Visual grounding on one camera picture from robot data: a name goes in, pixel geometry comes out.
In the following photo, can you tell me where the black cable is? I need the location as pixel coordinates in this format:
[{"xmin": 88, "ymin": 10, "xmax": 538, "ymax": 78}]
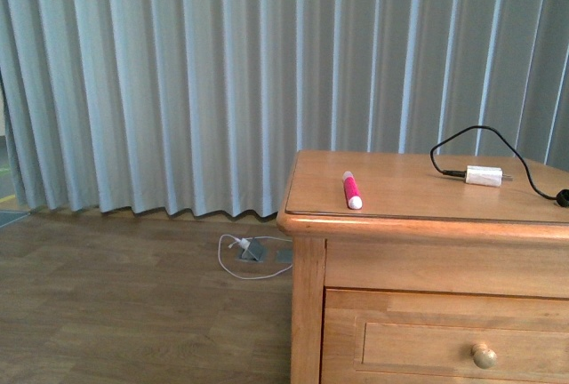
[{"xmin": 429, "ymin": 124, "xmax": 569, "ymax": 209}]

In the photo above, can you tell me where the white floor cable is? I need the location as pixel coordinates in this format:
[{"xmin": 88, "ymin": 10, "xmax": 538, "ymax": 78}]
[{"xmin": 217, "ymin": 234, "xmax": 294, "ymax": 280}]

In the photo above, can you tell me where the pink marker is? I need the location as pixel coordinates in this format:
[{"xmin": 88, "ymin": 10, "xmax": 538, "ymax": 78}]
[{"xmin": 342, "ymin": 171, "xmax": 363, "ymax": 211}]

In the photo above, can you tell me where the wooden nightstand cabinet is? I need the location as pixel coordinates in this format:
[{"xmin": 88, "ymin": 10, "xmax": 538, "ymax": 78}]
[{"xmin": 277, "ymin": 150, "xmax": 568, "ymax": 383}]

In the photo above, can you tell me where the open grey floor socket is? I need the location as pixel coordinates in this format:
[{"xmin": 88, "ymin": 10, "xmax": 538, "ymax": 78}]
[{"xmin": 238, "ymin": 238, "xmax": 267, "ymax": 262}]

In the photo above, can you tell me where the grey floor mat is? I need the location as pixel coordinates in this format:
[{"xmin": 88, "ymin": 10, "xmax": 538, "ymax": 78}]
[{"xmin": 0, "ymin": 210, "xmax": 29, "ymax": 228}]

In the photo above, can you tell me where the closed grey floor plate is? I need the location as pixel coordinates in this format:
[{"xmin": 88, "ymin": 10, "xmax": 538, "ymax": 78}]
[{"xmin": 276, "ymin": 249, "xmax": 293, "ymax": 264}]

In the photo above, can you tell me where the white power adapter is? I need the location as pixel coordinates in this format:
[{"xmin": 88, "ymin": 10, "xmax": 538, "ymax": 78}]
[{"xmin": 464, "ymin": 165, "xmax": 513, "ymax": 188}]

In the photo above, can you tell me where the round wooden top knob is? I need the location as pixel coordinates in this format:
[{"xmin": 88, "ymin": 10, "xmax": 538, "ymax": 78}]
[{"xmin": 470, "ymin": 343, "xmax": 498, "ymax": 370}]

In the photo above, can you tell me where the wooden top drawer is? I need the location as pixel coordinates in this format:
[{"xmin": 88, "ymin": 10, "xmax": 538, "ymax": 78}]
[{"xmin": 321, "ymin": 289, "xmax": 568, "ymax": 383}]

